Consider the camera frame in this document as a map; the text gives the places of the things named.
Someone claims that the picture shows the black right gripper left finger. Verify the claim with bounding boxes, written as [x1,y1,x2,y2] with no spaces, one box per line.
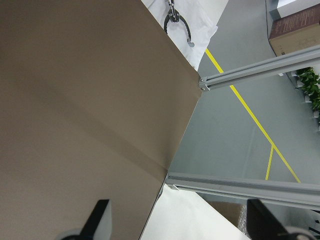
[79,199,109,240]

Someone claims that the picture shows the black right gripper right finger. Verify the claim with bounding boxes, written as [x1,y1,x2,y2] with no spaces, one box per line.
[246,199,288,240]

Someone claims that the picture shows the green potted plants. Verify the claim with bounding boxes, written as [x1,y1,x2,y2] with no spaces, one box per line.
[296,67,320,111]

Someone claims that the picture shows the brown cardboard box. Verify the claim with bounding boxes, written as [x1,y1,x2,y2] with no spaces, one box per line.
[268,4,320,56]

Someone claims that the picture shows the metal hook tool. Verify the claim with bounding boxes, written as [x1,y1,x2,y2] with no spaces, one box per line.
[163,0,195,48]

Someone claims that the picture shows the grey aluminium frame rail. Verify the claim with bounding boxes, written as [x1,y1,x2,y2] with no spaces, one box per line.
[165,172,320,211]

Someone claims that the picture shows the grey aluminium frame post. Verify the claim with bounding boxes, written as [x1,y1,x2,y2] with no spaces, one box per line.
[198,45,320,92]

